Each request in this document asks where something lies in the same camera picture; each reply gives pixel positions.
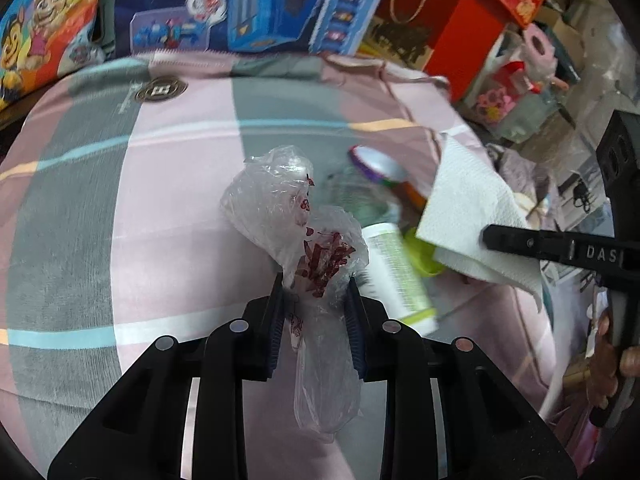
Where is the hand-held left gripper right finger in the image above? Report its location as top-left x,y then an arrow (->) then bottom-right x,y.
346,276 -> 583,480

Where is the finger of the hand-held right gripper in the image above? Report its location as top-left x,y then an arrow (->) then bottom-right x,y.
480,224 -> 573,264

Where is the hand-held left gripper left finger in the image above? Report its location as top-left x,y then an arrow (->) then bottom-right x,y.
47,272 -> 288,480

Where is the white paper towel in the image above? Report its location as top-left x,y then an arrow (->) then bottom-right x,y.
415,132 -> 546,311

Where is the white green plastic bottle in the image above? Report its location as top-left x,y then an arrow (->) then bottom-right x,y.
361,222 -> 438,336

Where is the clear plastic bag red print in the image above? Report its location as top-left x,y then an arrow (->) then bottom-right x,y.
220,145 -> 371,443

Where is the person's right hand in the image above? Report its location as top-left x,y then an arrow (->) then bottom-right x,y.
582,310 -> 640,408

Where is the folded grey quilt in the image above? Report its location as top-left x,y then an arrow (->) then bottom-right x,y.
492,145 -> 556,221

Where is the yellow green plastic lid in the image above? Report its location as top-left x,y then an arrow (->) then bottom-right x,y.
404,227 -> 446,277

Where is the clear plastic storage bin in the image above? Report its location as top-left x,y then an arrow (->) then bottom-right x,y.
470,25 -> 576,143

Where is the white purple rimmed lid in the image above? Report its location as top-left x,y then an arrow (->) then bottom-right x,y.
347,145 -> 406,183

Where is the pink tape roll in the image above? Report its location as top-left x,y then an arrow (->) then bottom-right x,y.
522,27 -> 557,63

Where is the orange red gift bag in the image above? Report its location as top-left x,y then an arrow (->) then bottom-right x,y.
357,0 -> 511,103

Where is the large blue toy box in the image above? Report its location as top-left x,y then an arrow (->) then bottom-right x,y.
112,0 -> 401,56

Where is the cartoon dog toy box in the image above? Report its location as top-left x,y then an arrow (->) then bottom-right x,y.
0,0 -> 108,111

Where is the black charger cable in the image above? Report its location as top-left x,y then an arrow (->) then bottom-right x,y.
572,175 -> 594,209

